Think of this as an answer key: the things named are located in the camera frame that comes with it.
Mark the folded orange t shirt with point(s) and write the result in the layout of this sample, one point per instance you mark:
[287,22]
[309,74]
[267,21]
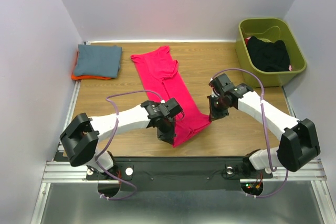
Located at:
[84,77]

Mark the folded blue grey t shirt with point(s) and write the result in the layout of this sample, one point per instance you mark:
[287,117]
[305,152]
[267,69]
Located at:
[97,62]

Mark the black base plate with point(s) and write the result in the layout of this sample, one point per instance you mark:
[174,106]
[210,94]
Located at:
[186,173]

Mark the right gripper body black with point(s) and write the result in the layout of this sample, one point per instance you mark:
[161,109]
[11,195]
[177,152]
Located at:
[220,99]

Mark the olive green plastic bin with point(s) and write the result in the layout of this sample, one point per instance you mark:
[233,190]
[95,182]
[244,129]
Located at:
[269,30]

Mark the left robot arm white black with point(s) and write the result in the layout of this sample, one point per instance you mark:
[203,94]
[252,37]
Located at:
[81,137]

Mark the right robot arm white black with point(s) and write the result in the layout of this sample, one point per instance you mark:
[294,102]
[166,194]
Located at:
[298,140]

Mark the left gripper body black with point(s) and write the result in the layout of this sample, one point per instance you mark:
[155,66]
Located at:
[168,120]

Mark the pink red t shirt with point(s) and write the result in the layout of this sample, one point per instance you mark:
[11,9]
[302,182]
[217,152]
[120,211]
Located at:
[159,72]

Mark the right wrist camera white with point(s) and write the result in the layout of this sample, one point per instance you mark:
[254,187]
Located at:
[214,92]

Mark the black t shirt in bin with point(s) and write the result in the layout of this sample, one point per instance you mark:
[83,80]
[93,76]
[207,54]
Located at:
[268,56]

